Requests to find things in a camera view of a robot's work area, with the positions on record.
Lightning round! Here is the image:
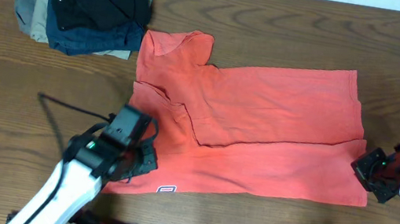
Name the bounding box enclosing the red t-shirt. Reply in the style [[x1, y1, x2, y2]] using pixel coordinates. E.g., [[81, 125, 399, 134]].
[[105, 31, 368, 207]]

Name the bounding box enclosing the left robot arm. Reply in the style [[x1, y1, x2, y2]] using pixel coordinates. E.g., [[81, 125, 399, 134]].
[[6, 105, 159, 224]]

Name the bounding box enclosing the navy blue folded garment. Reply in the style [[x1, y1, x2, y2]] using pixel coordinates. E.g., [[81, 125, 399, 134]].
[[39, 0, 151, 68]]

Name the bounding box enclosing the beige folded garment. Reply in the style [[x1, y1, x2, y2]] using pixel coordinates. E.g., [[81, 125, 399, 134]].
[[27, 0, 156, 64]]

